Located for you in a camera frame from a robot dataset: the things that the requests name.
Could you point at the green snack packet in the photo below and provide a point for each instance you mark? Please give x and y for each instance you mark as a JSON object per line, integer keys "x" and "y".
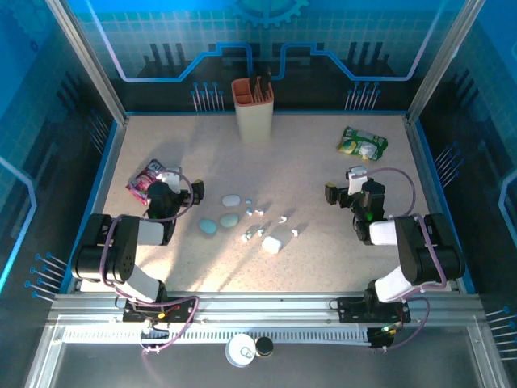
{"x": 359, "y": 143}

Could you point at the black round cap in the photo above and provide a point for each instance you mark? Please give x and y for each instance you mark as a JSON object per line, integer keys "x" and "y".
{"x": 264, "y": 347}

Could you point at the green oval earbud case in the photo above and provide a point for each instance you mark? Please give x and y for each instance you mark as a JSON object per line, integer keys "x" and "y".
{"x": 229, "y": 220}

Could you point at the white round lid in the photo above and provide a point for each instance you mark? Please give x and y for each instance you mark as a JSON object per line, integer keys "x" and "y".
{"x": 238, "y": 355}

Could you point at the blue oval earbud case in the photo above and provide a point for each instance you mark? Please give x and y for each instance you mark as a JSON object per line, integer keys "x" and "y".
{"x": 207, "y": 226}

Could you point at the aluminium frame post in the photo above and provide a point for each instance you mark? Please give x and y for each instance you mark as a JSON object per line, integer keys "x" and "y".
{"x": 89, "y": 60}
{"x": 443, "y": 60}

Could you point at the pink snack packet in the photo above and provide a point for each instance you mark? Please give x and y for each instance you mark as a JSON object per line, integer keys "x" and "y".
{"x": 141, "y": 182}

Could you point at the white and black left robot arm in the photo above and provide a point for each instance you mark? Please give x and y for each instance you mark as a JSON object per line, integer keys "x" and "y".
{"x": 121, "y": 250}

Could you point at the aluminium front rail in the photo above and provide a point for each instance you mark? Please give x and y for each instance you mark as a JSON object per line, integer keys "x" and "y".
{"x": 262, "y": 307}

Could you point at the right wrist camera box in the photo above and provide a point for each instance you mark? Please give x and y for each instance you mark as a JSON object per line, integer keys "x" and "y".
{"x": 355, "y": 180}

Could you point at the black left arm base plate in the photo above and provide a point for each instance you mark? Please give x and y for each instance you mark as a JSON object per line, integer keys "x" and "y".
{"x": 183, "y": 313}

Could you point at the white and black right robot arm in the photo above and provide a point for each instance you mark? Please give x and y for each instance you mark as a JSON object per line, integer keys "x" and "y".
{"x": 424, "y": 258}

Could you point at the white oval earbud case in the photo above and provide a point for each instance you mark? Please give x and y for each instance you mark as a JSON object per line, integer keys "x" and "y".
{"x": 231, "y": 200}

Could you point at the white square earbud case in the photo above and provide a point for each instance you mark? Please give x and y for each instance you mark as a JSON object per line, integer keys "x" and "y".
{"x": 271, "y": 244}

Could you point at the beige utensil holder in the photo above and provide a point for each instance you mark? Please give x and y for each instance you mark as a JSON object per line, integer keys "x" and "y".
{"x": 254, "y": 121}

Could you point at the grey metal shelf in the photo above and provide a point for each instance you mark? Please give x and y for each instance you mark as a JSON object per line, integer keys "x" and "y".
{"x": 121, "y": 372}

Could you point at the aluminium side rail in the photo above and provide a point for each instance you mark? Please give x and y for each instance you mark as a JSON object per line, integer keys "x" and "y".
{"x": 424, "y": 161}
{"x": 114, "y": 161}

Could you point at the black controller box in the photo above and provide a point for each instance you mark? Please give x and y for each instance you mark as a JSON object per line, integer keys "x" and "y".
{"x": 379, "y": 339}

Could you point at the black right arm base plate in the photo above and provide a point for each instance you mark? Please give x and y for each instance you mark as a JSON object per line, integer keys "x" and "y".
{"x": 351, "y": 311}

